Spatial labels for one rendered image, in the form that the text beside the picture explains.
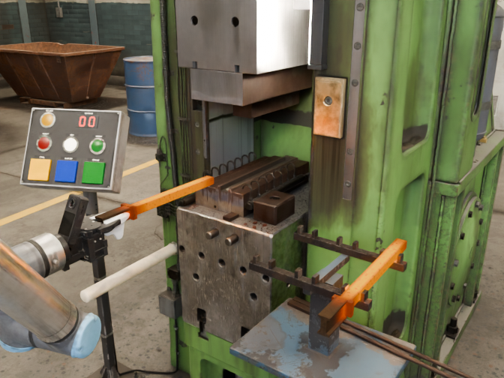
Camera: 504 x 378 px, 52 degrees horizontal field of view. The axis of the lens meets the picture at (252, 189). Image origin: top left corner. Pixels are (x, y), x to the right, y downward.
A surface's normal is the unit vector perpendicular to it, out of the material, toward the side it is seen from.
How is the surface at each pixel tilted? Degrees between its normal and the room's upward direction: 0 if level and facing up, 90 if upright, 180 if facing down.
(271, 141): 90
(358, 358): 0
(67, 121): 60
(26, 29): 90
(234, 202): 90
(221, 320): 90
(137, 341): 0
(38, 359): 0
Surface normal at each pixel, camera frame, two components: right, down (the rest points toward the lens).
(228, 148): 0.82, 0.20
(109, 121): -0.15, -0.17
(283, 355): 0.00, -0.94
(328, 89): -0.58, 0.29
